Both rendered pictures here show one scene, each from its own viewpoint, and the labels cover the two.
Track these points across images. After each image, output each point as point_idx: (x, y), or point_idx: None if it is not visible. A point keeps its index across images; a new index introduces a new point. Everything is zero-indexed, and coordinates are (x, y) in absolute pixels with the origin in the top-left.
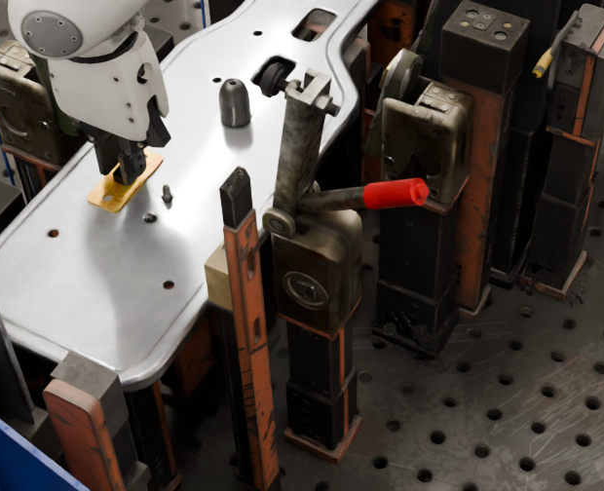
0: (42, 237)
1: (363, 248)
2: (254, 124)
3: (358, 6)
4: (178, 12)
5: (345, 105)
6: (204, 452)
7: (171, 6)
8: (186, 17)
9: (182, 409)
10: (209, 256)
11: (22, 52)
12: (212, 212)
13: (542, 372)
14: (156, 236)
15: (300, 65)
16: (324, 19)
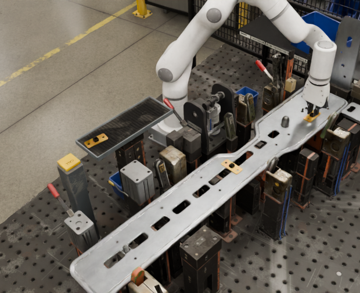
0: (330, 108)
1: None
2: (280, 122)
3: (247, 145)
4: (292, 280)
5: (258, 121)
6: None
7: (295, 284)
8: (290, 277)
9: None
10: (295, 81)
11: (339, 133)
12: (292, 107)
13: None
14: (305, 104)
15: (266, 134)
16: (237, 262)
